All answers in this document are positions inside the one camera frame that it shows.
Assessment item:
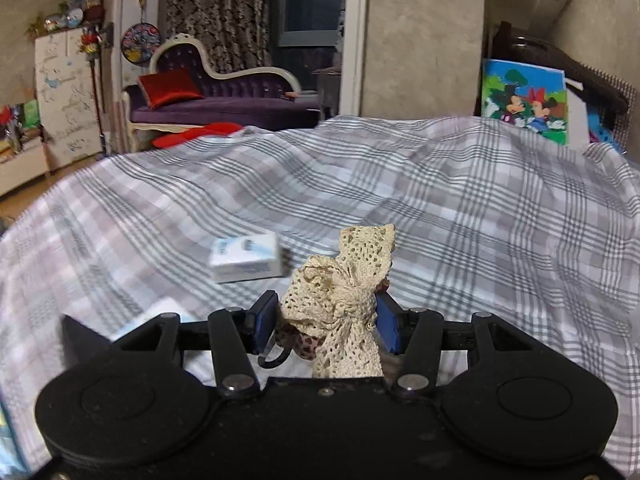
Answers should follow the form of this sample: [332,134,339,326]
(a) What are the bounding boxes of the white low cabinet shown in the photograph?
[0,135,51,196]

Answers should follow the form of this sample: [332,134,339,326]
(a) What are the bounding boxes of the round colourful wall plate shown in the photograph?
[120,22,162,66]

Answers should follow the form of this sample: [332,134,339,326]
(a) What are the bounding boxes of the red cloth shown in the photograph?
[152,121,246,149]

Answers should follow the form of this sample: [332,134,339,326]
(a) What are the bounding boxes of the leopard print scrunchie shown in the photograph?
[257,322,326,368]

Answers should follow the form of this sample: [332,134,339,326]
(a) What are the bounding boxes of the patterned dark curtain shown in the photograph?
[165,0,273,81]

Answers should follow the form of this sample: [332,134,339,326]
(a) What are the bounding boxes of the window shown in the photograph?
[272,0,348,48]

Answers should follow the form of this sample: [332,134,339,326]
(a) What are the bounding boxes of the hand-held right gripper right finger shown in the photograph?
[376,292,531,398]

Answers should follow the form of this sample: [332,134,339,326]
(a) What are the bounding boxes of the beige lace scrunchie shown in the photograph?
[279,224,398,378]

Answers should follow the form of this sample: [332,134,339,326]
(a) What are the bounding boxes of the toys on cabinet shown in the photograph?
[27,0,108,36]

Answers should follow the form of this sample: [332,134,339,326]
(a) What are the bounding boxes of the red cushion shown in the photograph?
[137,67,206,110]

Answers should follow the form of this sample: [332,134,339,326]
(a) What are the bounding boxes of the cartoon picture board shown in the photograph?
[480,58,568,146]

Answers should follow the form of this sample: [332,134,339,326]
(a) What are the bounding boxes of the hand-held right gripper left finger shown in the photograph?
[112,290,279,400]

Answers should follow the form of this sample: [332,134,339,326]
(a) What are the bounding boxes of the grey plaid bed blanket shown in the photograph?
[0,115,640,480]

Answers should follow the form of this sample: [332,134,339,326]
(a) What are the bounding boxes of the small white box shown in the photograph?
[207,230,286,283]

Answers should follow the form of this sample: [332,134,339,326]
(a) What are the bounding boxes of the white painted cabinet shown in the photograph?
[34,27,108,168]

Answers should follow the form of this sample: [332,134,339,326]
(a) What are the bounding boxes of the purple chaise sofa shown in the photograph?
[122,32,321,151]

